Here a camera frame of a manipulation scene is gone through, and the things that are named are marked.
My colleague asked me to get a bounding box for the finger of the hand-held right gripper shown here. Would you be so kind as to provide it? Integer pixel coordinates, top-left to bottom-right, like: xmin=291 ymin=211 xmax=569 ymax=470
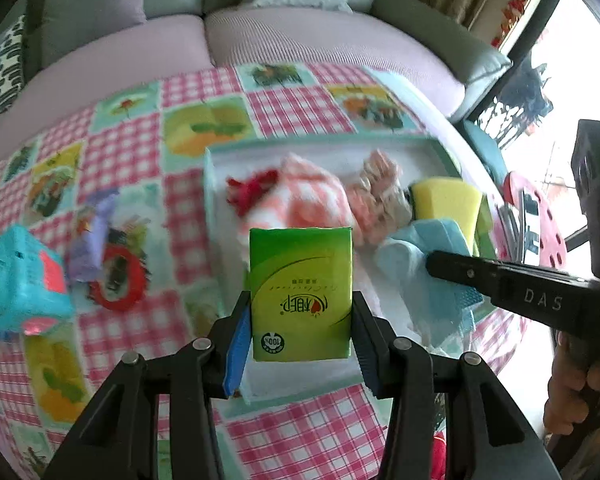
xmin=424 ymin=249 xmax=600 ymax=331

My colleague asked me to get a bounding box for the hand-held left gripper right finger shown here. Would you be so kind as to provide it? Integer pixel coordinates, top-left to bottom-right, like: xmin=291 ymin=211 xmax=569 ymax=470
xmin=350 ymin=290 xmax=551 ymax=480

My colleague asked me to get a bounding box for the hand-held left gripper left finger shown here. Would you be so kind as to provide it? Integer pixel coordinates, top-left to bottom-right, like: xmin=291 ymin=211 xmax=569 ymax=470
xmin=42 ymin=287 xmax=253 ymax=480

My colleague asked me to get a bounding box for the green cloth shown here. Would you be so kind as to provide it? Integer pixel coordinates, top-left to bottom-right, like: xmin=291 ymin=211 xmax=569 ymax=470
xmin=475 ymin=200 xmax=498 ymax=261

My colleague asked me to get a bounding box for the blue face mask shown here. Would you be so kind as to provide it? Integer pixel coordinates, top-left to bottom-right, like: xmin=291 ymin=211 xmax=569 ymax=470
xmin=375 ymin=219 xmax=483 ymax=346

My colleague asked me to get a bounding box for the white tray with teal rim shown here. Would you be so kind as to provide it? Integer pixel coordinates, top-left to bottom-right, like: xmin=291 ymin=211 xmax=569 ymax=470
xmin=203 ymin=135 xmax=496 ymax=406

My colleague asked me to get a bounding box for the yellow sponge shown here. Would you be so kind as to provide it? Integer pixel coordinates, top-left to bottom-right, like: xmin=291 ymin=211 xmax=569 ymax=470
xmin=411 ymin=177 xmax=482 ymax=223

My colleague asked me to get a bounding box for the green tissue pack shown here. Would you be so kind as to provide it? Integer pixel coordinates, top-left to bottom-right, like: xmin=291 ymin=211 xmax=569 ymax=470
xmin=249 ymin=226 xmax=355 ymax=363

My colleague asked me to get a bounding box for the pink and white cloth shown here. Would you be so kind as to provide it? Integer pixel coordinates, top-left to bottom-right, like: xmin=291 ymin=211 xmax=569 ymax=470
xmin=347 ymin=149 xmax=413 ymax=246

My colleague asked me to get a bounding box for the red yarn item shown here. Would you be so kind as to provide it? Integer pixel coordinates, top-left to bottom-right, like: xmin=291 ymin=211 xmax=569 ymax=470
xmin=225 ymin=169 xmax=281 ymax=216

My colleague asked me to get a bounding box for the orange and white towel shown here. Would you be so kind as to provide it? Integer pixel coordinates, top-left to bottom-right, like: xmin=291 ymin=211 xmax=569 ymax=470
xmin=240 ymin=155 xmax=361 ymax=241

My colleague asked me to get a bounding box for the person's right hand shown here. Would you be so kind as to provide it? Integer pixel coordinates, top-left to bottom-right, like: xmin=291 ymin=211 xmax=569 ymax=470
xmin=542 ymin=347 xmax=600 ymax=441

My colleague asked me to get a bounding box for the pink round stool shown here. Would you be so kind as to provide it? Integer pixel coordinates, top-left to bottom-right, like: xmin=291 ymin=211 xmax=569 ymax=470
xmin=495 ymin=170 xmax=568 ymax=266

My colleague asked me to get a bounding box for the purple wrapper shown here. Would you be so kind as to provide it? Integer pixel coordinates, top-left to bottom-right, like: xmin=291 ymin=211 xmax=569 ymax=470
xmin=70 ymin=192 xmax=121 ymax=283

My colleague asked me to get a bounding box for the grey sofa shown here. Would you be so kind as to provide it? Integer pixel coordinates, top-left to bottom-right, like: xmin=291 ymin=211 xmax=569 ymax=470
xmin=25 ymin=0 xmax=513 ymax=121

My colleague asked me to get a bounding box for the pink checkered tablecloth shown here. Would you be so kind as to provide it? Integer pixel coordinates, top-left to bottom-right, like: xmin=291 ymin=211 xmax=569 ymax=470
xmin=0 ymin=62 xmax=531 ymax=480

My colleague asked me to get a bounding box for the teal plastic toy box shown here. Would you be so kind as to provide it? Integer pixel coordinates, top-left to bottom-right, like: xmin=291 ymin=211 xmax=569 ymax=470
xmin=0 ymin=225 xmax=76 ymax=336

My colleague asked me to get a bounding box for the pink sofa cover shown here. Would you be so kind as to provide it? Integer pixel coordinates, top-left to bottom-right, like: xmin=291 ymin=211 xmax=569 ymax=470
xmin=0 ymin=7 xmax=466 ymax=161

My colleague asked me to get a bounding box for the black and white patterned cushion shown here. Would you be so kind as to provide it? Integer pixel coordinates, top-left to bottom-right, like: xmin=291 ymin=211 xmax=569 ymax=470
xmin=0 ymin=15 xmax=28 ymax=126

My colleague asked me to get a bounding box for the red plastic ring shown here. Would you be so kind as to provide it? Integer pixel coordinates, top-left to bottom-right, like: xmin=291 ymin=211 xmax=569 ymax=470
xmin=87 ymin=245 xmax=148 ymax=311

